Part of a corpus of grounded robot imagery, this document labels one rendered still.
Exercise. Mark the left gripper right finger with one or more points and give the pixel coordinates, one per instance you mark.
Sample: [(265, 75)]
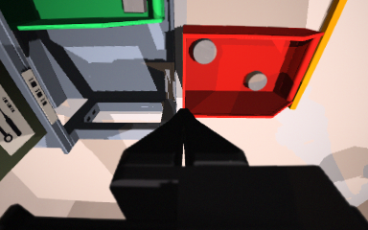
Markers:
[(208, 148)]

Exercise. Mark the red bin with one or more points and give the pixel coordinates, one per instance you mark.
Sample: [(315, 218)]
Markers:
[(218, 89)]

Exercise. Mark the dark grey shelf rack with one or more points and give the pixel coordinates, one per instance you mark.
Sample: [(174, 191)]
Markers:
[(124, 68)]

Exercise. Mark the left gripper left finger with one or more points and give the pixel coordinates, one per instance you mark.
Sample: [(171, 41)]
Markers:
[(161, 146)]

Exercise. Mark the green open bin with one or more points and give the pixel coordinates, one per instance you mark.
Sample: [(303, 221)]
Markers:
[(74, 14)]

